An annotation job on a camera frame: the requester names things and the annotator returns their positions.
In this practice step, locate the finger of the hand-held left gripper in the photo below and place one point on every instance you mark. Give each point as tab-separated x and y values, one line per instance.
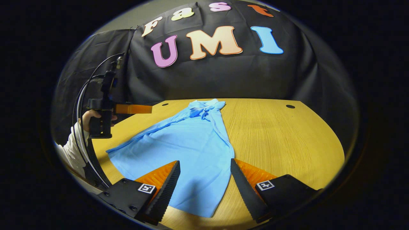
134	109

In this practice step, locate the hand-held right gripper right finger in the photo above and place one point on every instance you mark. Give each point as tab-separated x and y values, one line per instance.
247	195

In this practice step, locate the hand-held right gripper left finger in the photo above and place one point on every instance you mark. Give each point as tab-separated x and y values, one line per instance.
164	195

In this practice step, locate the light blue T-shirt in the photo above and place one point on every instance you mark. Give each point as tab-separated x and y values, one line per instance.
191	143

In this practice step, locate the black backdrop cloth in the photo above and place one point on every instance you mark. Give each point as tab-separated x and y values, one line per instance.
223	76

